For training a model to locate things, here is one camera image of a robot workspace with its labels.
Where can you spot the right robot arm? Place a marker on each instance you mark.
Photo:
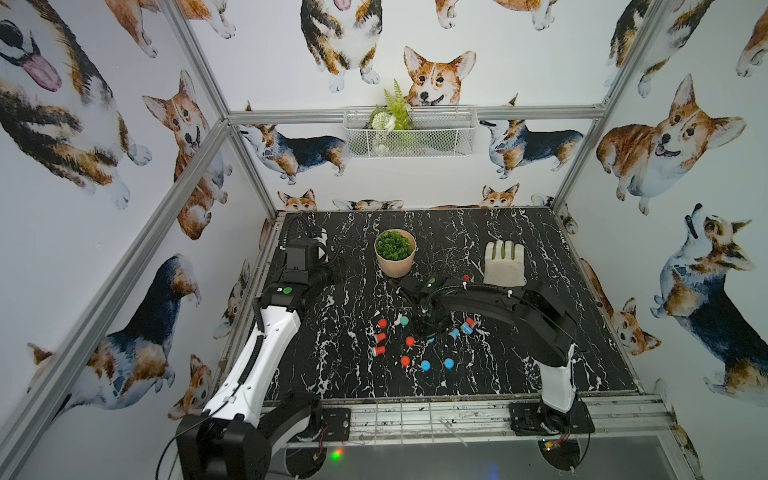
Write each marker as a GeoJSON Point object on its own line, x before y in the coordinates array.
{"type": "Point", "coordinates": [534, 311]}

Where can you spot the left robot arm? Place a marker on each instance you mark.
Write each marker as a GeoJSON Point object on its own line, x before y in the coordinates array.
{"type": "Point", "coordinates": [233, 437]}

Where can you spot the beige plant pot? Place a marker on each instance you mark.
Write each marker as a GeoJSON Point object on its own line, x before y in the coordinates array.
{"type": "Point", "coordinates": [397, 269]}

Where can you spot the green fern with flower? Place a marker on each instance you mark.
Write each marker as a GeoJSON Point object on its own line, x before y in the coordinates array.
{"type": "Point", "coordinates": [393, 116]}

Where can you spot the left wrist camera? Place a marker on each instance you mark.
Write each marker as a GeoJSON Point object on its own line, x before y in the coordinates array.
{"type": "Point", "coordinates": [321, 236]}

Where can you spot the white wire wall basket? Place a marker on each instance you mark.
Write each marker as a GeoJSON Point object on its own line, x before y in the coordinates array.
{"type": "Point", "coordinates": [437, 132]}

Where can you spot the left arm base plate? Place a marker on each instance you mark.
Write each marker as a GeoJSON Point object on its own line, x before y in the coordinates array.
{"type": "Point", "coordinates": [335, 424]}

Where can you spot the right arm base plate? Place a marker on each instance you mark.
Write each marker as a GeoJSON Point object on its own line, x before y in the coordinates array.
{"type": "Point", "coordinates": [538, 419]}

